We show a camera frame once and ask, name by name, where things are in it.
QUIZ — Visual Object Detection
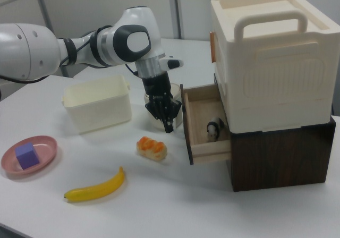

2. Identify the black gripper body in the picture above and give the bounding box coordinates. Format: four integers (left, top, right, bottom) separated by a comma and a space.
141, 72, 183, 122

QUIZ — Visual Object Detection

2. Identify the dark wood drawer cabinet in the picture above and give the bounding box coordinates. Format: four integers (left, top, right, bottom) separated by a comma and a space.
214, 73, 338, 193

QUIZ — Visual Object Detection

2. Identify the cream lidded trash can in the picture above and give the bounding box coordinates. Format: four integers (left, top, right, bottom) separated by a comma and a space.
143, 82, 184, 130

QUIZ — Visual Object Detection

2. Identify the toy bread with orange glaze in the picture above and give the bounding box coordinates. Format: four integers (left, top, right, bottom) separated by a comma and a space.
136, 136, 168, 162

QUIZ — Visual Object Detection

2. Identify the black and white toy animal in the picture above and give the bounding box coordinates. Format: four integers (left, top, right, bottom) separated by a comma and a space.
206, 117, 227, 143

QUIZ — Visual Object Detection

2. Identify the cream open plastic bin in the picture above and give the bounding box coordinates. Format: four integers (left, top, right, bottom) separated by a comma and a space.
61, 74, 133, 135

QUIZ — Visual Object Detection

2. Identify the yellow toy banana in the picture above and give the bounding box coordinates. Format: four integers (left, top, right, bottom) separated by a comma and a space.
63, 166, 125, 203

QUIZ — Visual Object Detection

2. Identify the cream plastic storage cabinet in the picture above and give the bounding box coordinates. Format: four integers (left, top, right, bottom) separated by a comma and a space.
209, 0, 340, 132

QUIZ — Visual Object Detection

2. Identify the pink plate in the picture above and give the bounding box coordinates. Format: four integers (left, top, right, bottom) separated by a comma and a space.
1, 135, 58, 180

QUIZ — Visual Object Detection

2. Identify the purple cube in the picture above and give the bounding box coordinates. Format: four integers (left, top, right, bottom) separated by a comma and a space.
14, 142, 40, 171

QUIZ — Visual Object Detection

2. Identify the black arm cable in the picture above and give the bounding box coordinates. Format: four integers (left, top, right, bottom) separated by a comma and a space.
60, 27, 139, 77

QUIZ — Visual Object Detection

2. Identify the copper cabinet door handle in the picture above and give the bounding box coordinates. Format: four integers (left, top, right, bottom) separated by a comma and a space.
209, 31, 216, 63

